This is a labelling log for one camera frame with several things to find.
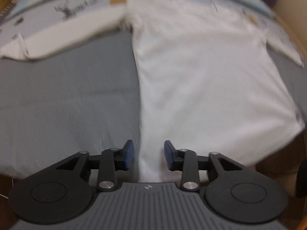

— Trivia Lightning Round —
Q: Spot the deer print grey bedsheet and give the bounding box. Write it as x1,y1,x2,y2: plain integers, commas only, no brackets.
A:
1,0,300,61

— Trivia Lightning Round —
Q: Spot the white t-shirt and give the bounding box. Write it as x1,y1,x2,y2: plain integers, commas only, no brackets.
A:
1,0,306,182

